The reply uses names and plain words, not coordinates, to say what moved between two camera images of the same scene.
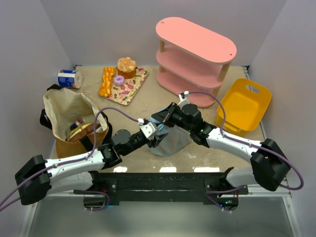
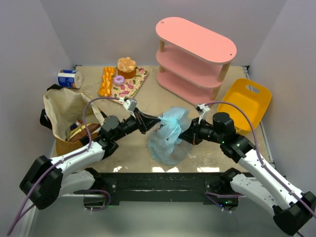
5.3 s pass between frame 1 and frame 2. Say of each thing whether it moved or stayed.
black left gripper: moved
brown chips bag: stayed
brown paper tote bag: stayed
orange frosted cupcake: stayed
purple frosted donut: stayed
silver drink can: stayed
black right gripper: moved
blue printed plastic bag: moved
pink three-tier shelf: stayed
